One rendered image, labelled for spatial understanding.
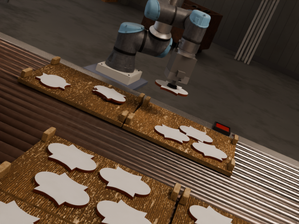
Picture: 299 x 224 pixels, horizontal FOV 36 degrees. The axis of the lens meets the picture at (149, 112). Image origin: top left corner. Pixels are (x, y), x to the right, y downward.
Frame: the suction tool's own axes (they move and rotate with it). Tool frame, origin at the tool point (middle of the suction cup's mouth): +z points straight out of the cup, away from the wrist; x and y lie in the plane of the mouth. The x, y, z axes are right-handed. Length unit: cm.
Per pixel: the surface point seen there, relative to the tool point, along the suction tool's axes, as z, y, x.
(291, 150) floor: 104, 259, 262
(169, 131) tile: 10.3, -0.6, -17.3
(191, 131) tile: 10.2, 10.0, -11.5
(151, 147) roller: 13.3, -8.7, -28.2
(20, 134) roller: 13, -52, -42
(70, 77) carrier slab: 11.1, -36.4, 14.0
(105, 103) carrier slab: 11.2, -23.6, -4.7
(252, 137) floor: 104, 210, 268
